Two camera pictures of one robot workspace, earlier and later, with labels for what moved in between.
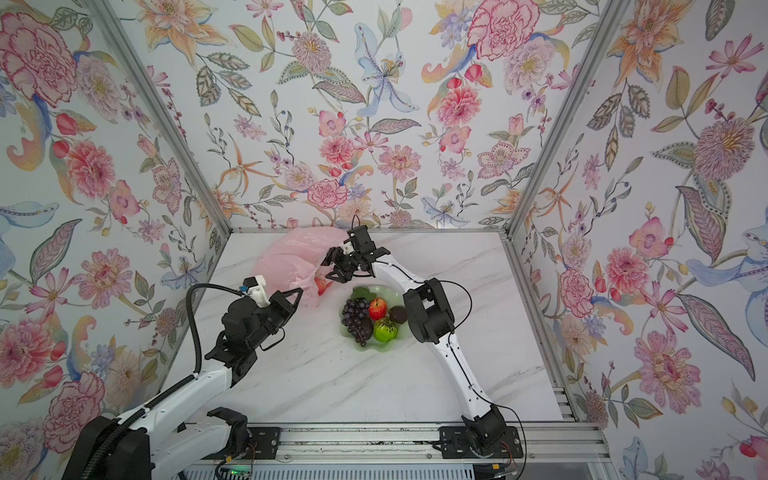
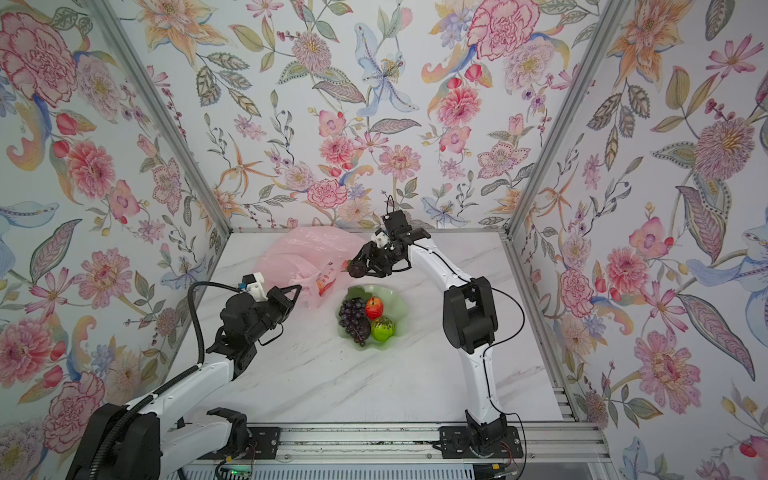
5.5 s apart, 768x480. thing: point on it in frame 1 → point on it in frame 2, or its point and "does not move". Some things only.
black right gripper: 336,257 → 366,252
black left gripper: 280,304 does not move
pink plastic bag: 290,261 does not move
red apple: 377,308 does not move
